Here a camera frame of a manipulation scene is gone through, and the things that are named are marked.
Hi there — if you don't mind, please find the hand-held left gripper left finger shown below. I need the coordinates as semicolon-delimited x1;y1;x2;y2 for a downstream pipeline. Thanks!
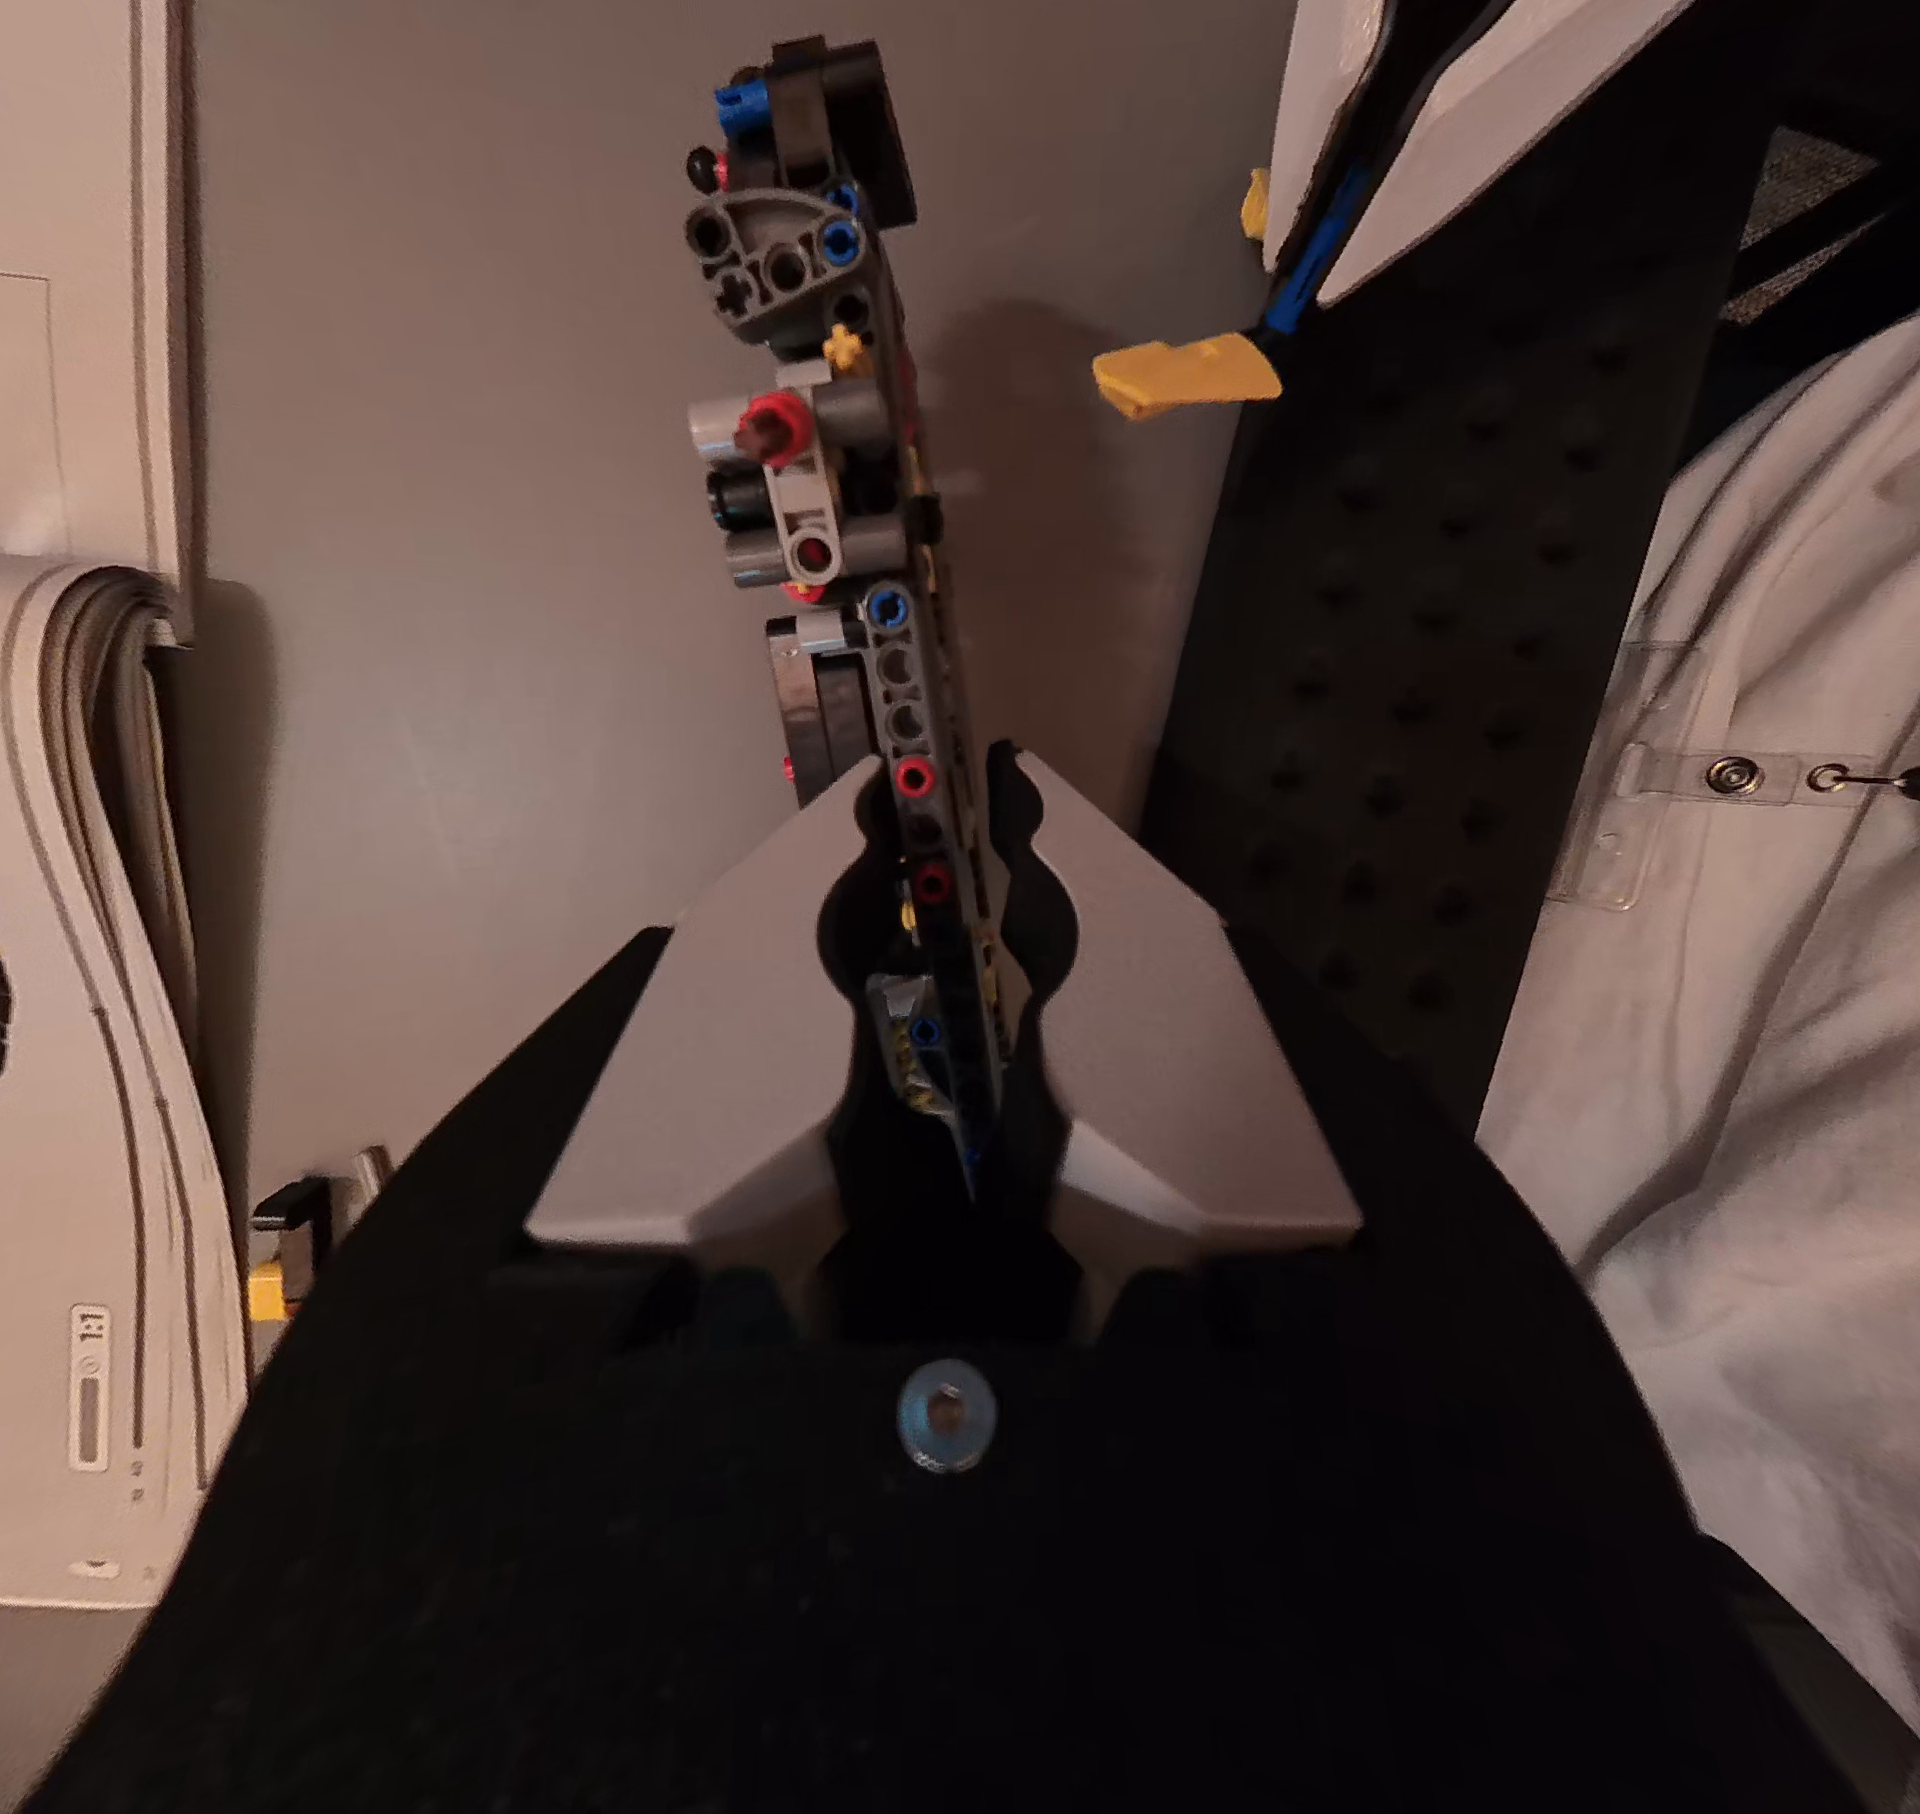
524;752;902;1254

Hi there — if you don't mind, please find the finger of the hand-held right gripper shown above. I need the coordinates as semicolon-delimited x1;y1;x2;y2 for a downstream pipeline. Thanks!
1309;0;1825;310
1261;0;1446;277

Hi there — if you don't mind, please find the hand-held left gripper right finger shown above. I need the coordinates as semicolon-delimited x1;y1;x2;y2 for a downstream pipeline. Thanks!
998;745;1364;1246

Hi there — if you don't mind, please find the yellow and black lego arc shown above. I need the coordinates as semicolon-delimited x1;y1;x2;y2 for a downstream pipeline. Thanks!
1093;147;1375;420

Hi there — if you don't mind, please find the grey black lego chassis assembly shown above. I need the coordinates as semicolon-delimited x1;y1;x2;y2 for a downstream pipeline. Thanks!
681;35;1023;1201

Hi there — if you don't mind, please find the black and yellow lego block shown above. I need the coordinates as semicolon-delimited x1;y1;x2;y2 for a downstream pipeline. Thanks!
246;1176;334;1321

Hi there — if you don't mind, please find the black perforated armrest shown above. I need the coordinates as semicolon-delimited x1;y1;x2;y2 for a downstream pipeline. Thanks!
1142;43;1787;1132

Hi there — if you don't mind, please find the white printed t-shirt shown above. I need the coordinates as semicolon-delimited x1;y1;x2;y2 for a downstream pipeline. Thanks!
1477;322;1920;1732

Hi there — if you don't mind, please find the white instruction booklet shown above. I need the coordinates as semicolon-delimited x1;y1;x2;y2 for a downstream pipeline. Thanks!
0;0;255;1612

